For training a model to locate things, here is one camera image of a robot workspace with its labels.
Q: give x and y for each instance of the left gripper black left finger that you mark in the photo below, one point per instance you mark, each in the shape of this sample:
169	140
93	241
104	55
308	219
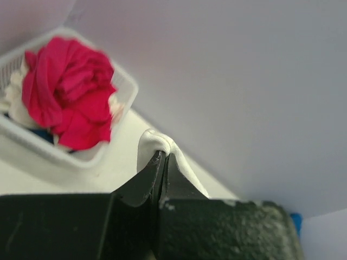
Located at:
116	225

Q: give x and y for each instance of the white t-shirt red print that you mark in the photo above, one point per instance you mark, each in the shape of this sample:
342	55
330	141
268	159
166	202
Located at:
152	141

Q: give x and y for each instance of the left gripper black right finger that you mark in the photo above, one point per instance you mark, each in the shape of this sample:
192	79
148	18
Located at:
192	226

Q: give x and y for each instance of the dark navy garment in basket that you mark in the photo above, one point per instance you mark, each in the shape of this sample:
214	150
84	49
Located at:
41	133

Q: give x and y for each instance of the blue t-shirt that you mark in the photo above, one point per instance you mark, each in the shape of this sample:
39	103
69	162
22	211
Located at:
297	221

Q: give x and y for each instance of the red pink t-shirt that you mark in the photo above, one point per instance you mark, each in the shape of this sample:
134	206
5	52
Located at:
67	90

